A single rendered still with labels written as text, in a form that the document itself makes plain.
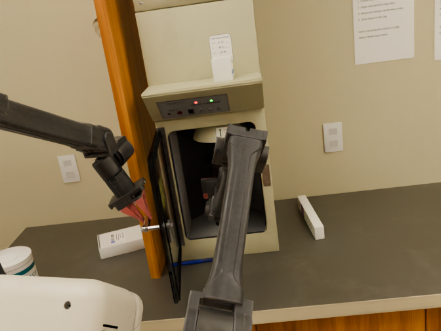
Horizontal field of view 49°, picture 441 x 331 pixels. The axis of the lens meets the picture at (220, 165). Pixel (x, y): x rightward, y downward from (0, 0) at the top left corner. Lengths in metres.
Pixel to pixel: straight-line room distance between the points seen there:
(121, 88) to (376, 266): 0.87
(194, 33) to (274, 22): 0.50
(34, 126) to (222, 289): 0.51
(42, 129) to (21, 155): 1.03
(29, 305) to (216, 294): 0.27
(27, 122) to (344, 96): 1.21
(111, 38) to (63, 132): 0.34
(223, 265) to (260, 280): 0.66
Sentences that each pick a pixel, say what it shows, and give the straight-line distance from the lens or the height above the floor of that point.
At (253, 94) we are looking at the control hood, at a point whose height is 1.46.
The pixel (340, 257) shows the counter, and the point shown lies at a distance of 1.54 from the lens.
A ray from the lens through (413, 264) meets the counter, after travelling 1.51.
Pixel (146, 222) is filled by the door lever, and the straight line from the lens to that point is 1.27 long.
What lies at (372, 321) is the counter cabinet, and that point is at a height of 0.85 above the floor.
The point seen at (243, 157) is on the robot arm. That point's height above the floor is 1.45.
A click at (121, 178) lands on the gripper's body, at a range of 1.25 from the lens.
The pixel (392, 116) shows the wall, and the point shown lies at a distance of 1.95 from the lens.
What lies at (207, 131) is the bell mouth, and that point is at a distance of 1.47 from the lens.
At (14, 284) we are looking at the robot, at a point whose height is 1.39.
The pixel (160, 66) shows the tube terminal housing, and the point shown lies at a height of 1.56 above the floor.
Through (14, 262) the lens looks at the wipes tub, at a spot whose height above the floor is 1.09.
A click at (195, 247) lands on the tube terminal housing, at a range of 1.58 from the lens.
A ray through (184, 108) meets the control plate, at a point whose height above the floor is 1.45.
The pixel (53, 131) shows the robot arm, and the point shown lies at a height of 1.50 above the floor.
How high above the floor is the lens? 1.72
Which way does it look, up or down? 19 degrees down
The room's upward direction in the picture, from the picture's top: 8 degrees counter-clockwise
